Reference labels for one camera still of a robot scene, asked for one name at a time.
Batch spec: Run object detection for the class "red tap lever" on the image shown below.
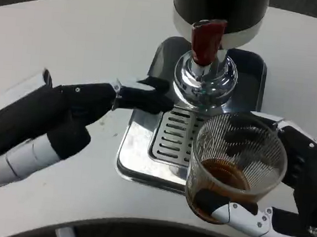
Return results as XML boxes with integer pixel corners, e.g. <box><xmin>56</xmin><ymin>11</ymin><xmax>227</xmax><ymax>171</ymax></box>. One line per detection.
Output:
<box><xmin>188</xmin><ymin>17</ymin><xmax>228</xmax><ymax>68</ymax></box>

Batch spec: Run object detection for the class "slotted steel drip grid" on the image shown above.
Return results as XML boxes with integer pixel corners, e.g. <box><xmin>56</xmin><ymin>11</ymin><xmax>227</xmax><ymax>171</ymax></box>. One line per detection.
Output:
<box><xmin>148</xmin><ymin>107</ymin><xmax>204</xmax><ymax>167</ymax></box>

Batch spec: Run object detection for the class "clear ribbed glass cup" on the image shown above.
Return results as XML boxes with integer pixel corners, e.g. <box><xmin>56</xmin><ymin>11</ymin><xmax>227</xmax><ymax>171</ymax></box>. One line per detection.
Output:
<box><xmin>183</xmin><ymin>110</ymin><xmax>292</xmax><ymax>230</ymax></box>

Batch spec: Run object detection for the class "steel drip tray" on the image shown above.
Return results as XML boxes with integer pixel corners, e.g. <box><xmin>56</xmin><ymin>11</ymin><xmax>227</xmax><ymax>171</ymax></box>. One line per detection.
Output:
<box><xmin>114</xmin><ymin>32</ymin><xmax>271</xmax><ymax>202</ymax></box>

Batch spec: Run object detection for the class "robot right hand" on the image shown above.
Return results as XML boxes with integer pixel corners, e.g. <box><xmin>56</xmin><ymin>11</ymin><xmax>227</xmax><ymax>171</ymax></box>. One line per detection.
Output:
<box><xmin>189</xmin><ymin>107</ymin><xmax>317</xmax><ymax>237</ymax></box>

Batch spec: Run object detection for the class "black drink dispenser chrome base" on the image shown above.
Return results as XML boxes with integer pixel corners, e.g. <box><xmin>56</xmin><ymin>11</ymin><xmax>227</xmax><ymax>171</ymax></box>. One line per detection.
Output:
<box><xmin>162</xmin><ymin>0</ymin><xmax>268</xmax><ymax>117</ymax></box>

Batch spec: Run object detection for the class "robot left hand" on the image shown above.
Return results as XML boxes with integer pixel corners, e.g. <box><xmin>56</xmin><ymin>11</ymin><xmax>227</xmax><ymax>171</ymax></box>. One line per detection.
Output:
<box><xmin>0</xmin><ymin>64</ymin><xmax>177</xmax><ymax>171</ymax></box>

